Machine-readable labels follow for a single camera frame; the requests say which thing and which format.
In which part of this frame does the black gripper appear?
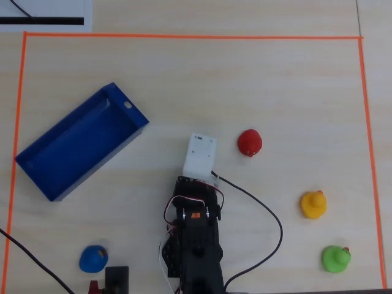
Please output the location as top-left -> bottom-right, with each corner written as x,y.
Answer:
171,175 -> 224,215

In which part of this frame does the green rubber duck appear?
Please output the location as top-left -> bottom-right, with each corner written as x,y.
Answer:
322,245 -> 352,274

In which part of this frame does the red rubber duck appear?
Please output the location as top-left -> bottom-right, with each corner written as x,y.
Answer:
237,129 -> 263,158

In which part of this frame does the yellow rubber duck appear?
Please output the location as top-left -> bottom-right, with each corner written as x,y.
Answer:
300,190 -> 328,220

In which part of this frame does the blue rubber duck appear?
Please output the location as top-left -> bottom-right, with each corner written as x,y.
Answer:
78,244 -> 110,274

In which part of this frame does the blue plastic box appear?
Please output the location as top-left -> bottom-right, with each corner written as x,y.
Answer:
14,81 -> 150,203

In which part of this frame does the long orange tape strip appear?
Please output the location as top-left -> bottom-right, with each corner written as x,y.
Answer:
23,31 -> 364,40

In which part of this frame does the black camera cable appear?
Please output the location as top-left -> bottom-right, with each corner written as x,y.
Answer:
210,171 -> 284,290

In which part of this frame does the black stand cable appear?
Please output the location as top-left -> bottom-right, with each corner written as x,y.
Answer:
0,228 -> 76,294

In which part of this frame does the thin black cable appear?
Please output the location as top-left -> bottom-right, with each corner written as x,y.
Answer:
10,0 -> 37,20

